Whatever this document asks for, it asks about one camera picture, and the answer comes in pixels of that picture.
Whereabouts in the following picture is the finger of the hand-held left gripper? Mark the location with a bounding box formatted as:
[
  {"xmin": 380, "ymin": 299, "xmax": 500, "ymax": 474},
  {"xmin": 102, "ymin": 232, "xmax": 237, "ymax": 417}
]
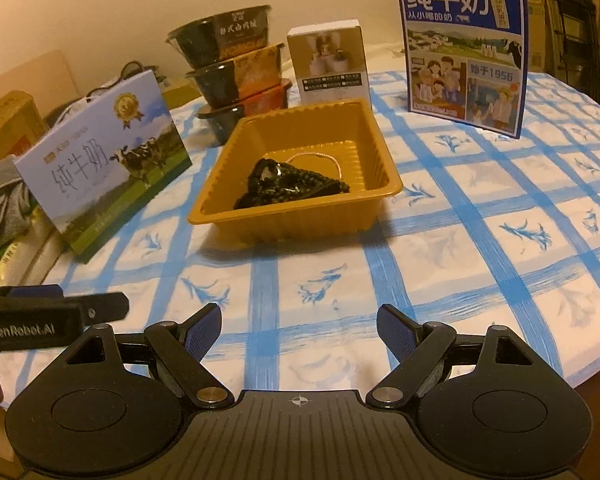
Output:
[
  {"xmin": 2, "ymin": 284, "xmax": 65, "ymax": 303},
  {"xmin": 62, "ymin": 291, "xmax": 130, "ymax": 322}
]

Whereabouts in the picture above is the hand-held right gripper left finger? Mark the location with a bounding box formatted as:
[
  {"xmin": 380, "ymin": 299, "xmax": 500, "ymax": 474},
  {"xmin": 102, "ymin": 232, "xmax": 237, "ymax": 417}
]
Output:
[{"xmin": 60, "ymin": 302, "xmax": 236, "ymax": 408}]

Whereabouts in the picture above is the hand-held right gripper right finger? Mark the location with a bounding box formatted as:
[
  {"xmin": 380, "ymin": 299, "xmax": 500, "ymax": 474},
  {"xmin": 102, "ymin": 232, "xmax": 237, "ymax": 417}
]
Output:
[{"xmin": 367, "ymin": 302, "xmax": 543, "ymax": 408}]

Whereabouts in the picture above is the yellow plastic tray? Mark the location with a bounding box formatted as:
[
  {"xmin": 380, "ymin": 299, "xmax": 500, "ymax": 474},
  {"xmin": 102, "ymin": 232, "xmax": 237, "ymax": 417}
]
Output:
[{"xmin": 187, "ymin": 99, "xmax": 405, "ymax": 245}]

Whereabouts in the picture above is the dark bead bracelet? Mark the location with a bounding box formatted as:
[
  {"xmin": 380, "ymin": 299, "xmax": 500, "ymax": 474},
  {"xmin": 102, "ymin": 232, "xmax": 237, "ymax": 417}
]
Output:
[{"xmin": 233, "ymin": 157, "xmax": 353, "ymax": 211}]

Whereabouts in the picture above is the pearl bracelet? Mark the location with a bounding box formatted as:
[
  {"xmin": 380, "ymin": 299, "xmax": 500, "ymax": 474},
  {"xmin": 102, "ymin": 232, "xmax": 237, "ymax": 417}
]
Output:
[{"xmin": 282, "ymin": 152, "xmax": 342, "ymax": 182}]

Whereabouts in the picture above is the white printed sack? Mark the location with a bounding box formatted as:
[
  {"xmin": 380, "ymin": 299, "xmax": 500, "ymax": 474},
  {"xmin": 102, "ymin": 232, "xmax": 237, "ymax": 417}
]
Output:
[{"xmin": 0, "ymin": 210, "xmax": 67, "ymax": 288}]

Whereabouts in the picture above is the blue checked tablecloth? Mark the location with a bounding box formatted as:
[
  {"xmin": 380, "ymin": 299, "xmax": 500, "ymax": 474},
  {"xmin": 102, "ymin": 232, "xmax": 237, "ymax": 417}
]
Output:
[{"xmin": 27, "ymin": 67, "xmax": 600, "ymax": 401}]

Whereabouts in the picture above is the grey cloth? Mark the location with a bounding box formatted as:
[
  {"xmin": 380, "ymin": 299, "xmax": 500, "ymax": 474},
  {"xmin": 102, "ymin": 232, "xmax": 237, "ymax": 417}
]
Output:
[{"xmin": 0, "ymin": 160, "xmax": 37, "ymax": 262}]

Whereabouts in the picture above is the light blue cow milk box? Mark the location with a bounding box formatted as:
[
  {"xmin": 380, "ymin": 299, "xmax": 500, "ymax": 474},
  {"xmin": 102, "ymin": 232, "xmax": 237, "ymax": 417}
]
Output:
[{"xmin": 12, "ymin": 69, "xmax": 193, "ymax": 266}]

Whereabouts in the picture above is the yellow cardboard box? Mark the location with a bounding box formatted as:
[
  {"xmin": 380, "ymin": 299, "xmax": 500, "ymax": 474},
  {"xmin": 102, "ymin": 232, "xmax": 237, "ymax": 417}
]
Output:
[{"xmin": 0, "ymin": 90, "xmax": 49, "ymax": 172}]

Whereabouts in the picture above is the black and red food bowl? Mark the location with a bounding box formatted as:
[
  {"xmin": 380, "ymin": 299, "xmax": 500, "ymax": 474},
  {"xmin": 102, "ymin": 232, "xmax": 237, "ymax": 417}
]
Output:
[{"xmin": 196, "ymin": 77, "xmax": 294, "ymax": 144}]

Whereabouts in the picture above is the beige panel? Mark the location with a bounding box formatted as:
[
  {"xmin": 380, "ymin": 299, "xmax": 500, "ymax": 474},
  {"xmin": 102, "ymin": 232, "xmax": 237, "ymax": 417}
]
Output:
[{"xmin": 0, "ymin": 49, "xmax": 77, "ymax": 122}]

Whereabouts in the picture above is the black and orange food bowl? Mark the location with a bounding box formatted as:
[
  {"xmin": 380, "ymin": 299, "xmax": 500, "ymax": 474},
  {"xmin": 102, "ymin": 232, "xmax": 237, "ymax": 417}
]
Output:
[{"xmin": 185, "ymin": 42, "xmax": 287, "ymax": 106}]

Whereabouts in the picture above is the small white carton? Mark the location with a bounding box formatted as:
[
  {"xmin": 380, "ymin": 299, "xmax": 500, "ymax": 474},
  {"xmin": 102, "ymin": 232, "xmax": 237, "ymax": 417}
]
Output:
[{"xmin": 286, "ymin": 19, "xmax": 371, "ymax": 107}]

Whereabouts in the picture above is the dark blue milk box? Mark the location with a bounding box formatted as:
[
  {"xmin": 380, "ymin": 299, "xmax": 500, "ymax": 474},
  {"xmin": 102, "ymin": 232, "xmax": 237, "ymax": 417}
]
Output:
[{"xmin": 395, "ymin": 0, "xmax": 530, "ymax": 140}]

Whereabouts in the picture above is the black instant food bowl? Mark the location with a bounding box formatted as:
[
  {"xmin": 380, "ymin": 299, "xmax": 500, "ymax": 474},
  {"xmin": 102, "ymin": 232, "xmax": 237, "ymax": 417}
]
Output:
[{"xmin": 166, "ymin": 4, "xmax": 274, "ymax": 69}]

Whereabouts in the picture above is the black folding ladder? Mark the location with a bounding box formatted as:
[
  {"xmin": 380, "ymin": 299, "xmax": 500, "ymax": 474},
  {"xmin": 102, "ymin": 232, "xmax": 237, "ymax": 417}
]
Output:
[{"xmin": 540, "ymin": 0, "xmax": 600, "ymax": 102}]

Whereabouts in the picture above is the black cable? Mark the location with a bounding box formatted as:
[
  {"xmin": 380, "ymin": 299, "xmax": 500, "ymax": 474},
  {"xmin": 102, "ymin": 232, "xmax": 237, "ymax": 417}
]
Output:
[{"xmin": 45, "ymin": 60, "xmax": 169, "ymax": 127}]

